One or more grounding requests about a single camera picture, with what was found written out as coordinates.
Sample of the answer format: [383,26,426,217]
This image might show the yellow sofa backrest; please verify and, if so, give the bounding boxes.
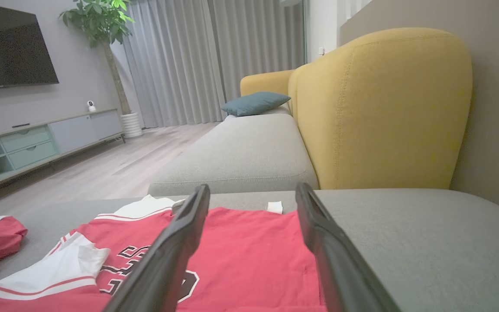
[288,27,473,190]

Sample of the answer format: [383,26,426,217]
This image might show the teal throw pillow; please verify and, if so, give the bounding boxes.
[221,91,292,117]

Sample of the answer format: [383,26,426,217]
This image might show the white ribbed plant pot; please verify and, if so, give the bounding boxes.
[121,112,143,138]

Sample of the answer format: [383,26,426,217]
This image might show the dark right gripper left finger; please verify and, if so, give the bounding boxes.
[102,184,211,312]

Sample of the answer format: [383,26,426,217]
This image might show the grey pleated curtain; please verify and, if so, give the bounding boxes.
[122,0,306,128]

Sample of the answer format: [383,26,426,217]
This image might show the yellow sofa armrest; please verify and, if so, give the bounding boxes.
[240,69,295,97]

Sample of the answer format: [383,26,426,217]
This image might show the grey green TV cabinet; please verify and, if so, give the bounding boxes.
[0,108,125,195]

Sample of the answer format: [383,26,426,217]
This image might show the yellow grey sofa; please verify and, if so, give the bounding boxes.
[0,188,499,312]

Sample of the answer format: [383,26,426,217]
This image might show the red white basketball jersey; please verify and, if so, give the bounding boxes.
[0,195,328,312]

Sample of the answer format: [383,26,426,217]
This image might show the grey sofa back cushion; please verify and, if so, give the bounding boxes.
[148,106,319,196]

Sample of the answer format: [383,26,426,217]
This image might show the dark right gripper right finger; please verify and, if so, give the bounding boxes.
[295,182,402,312]

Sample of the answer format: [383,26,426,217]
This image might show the green indoor tree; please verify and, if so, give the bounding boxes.
[58,0,135,115]

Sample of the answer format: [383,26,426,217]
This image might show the black flat television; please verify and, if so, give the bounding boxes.
[0,0,59,90]

